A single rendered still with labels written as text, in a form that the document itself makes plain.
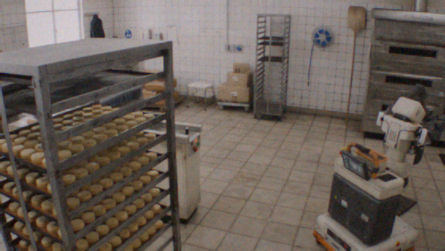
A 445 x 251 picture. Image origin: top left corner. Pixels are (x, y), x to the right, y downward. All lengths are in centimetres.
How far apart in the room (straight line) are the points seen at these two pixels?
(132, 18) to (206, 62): 195
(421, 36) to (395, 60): 53
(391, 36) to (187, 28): 390
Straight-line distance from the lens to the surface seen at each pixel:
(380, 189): 261
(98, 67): 119
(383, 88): 558
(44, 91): 103
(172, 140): 154
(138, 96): 365
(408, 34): 558
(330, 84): 668
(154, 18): 768
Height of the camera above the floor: 196
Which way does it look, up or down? 19 degrees down
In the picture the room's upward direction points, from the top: straight up
